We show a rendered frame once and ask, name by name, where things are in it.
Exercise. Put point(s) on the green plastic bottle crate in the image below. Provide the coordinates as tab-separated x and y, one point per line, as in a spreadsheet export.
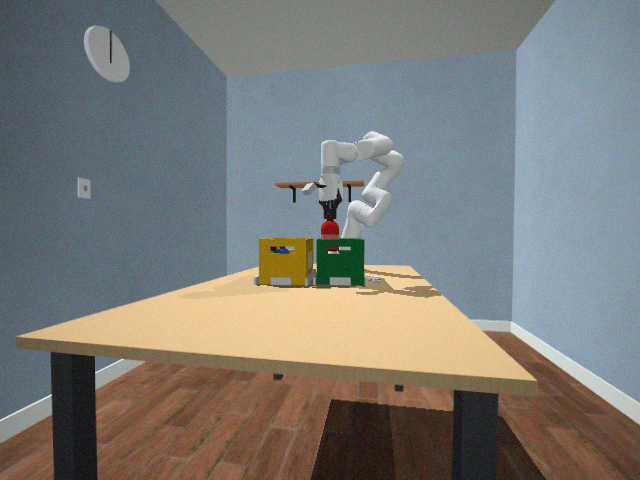
349	263

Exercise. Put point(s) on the red bottle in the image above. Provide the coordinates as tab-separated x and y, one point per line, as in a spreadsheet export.
330	230

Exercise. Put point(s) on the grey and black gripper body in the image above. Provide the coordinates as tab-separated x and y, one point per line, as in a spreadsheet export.
332	182

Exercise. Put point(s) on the yellow crate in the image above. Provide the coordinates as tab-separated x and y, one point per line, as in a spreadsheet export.
298	264

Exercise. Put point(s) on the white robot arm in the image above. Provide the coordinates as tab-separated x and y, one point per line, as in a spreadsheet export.
379	149

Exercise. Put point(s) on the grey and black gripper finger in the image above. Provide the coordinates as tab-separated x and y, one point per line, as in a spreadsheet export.
332	214
326	207

